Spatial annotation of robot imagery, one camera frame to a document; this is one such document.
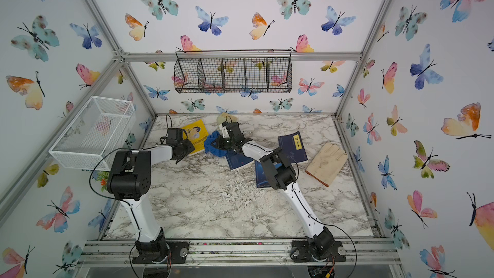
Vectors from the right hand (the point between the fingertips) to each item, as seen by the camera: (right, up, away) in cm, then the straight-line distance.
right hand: (210, 142), depth 102 cm
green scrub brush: (+3, +14, +18) cm, 23 cm away
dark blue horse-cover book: (+43, -2, +3) cm, 43 cm away
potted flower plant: (-37, -13, -24) cm, 46 cm away
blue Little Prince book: (+27, -17, -9) cm, 33 cm away
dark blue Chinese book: (+14, -9, -3) cm, 17 cm away
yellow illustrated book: (-9, +4, +9) cm, 14 cm away
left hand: (-9, -1, +3) cm, 10 cm away
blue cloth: (-1, -3, -1) cm, 3 cm away
